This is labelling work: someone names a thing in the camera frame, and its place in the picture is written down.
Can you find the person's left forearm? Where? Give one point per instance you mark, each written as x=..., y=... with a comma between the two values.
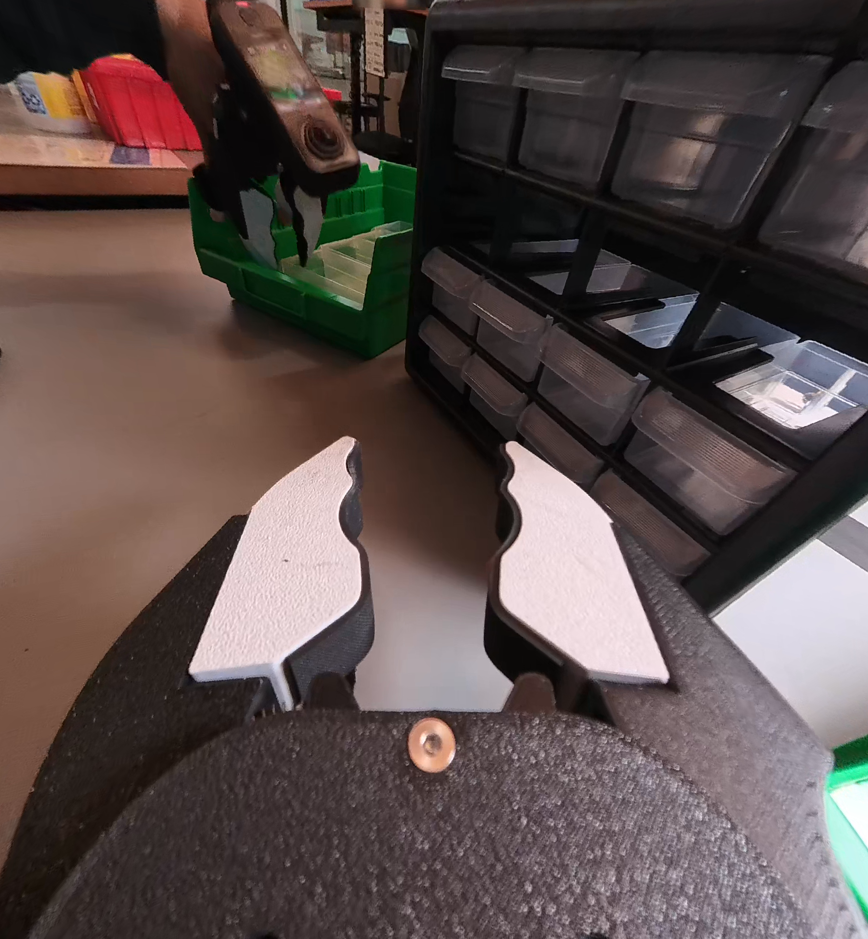
x=188, y=59

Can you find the black drawer cabinet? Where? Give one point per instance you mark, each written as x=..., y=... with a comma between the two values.
x=625, y=22

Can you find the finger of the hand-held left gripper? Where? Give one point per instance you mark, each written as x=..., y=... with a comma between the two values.
x=261, y=227
x=308, y=220

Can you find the grey tape strip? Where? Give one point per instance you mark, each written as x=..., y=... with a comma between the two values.
x=863, y=546

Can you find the green plastic bin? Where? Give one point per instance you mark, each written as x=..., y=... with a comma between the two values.
x=867, y=843
x=294, y=315

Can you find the wooden table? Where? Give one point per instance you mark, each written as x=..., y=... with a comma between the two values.
x=52, y=172

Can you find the white yellow tub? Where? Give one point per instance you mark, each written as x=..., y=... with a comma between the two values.
x=49, y=103

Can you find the red ridged container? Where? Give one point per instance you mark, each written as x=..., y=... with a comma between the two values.
x=140, y=103

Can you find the set of clear cabinet drawers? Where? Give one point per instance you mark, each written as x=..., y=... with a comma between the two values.
x=698, y=455

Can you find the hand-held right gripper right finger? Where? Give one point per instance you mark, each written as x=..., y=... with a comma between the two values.
x=573, y=579

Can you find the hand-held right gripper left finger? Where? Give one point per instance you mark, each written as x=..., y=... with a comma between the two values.
x=287, y=572

